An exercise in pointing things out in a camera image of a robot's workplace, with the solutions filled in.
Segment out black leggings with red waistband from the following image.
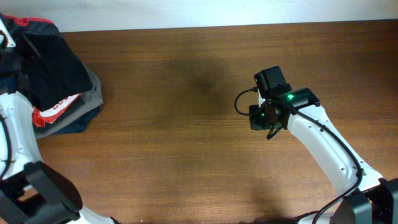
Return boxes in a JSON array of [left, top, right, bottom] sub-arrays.
[[1, 14, 93, 110]]

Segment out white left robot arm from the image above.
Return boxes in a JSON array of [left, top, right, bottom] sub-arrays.
[[1, 15, 115, 223]]

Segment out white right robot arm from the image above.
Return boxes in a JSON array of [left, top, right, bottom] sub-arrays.
[[249, 87, 397, 224]]

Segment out gray folded garment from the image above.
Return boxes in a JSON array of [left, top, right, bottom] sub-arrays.
[[34, 65, 103, 139]]

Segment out dark blue folded garment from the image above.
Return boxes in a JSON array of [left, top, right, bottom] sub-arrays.
[[54, 106, 101, 134]]

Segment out red printed t-shirt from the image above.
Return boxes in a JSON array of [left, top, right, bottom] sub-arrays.
[[32, 93, 81, 128]]

